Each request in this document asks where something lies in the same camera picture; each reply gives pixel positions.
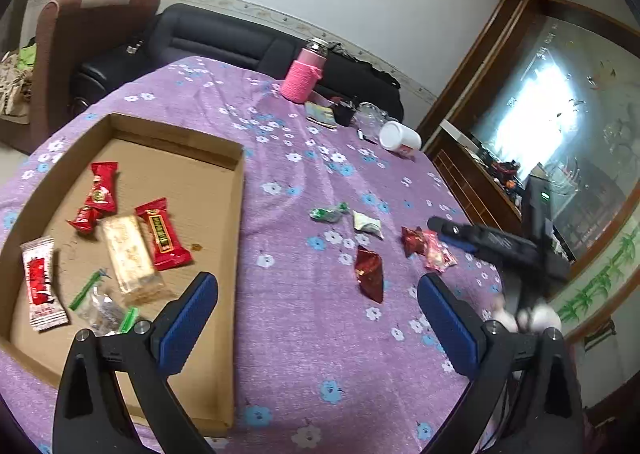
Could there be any red black-label candy pack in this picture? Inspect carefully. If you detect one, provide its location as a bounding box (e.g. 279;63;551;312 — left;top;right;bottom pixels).
134;197;192;271

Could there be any dark red foil snack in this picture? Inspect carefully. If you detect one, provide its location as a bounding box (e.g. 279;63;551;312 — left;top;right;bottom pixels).
355;245;384;304

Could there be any clear green-end candy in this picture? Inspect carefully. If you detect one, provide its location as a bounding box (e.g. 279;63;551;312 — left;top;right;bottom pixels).
70;270;139;337

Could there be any beige nougat bar pack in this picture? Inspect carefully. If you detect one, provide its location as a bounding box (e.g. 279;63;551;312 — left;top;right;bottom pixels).
100;216;165;304

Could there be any pink marshmallow candy pack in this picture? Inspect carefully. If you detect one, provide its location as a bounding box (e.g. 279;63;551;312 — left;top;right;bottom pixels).
423;230;458;273

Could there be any dark red foil pouch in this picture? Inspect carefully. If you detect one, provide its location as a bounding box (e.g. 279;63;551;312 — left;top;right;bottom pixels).
401;227;425;258

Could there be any purple floral tablecloth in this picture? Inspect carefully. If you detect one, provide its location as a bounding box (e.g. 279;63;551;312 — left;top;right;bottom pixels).
0;54;507;454

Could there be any white red candy in tray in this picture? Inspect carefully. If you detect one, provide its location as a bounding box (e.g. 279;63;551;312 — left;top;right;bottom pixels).
21;237;68;333

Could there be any cardboard tray box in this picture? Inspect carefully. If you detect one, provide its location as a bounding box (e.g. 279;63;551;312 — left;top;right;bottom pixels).
1;114;244;437

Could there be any pale green candy pack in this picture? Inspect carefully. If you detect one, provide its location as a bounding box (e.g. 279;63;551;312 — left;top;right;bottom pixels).
352;211;384;240

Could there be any small red candy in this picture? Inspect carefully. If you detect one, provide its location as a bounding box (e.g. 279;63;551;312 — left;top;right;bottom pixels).
67;205;103;235

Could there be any green clear candy wrapper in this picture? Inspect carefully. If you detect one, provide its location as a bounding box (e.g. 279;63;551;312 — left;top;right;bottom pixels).
309;203;349;223

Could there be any wooden cabinet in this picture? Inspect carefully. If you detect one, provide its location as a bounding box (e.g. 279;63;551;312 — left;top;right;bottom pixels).
419;0;639;275

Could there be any white plastic jar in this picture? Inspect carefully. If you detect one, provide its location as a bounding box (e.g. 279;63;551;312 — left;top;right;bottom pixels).
378;121;422;156

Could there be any clear glass cup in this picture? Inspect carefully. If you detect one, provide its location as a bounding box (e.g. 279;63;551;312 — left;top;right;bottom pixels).
352;102;393;143

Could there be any black small cup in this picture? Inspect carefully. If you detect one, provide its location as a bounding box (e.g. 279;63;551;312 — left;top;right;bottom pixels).
331;100;356;127

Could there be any small booklet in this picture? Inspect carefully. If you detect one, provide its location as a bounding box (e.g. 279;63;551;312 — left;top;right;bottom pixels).
304;101;336;128

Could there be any pink sleeved thermos bottle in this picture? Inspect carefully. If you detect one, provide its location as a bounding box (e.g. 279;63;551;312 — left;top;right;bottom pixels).
280;37;329;104

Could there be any black leather sofa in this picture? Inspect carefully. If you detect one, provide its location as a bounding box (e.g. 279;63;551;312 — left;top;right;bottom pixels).
70;4;405;122

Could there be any patterned cloth pile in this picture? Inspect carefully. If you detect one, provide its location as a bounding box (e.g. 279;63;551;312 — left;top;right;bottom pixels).
0;42;37;125

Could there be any brown armchair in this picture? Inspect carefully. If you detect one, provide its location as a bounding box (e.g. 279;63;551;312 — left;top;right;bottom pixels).
1;0;160;153

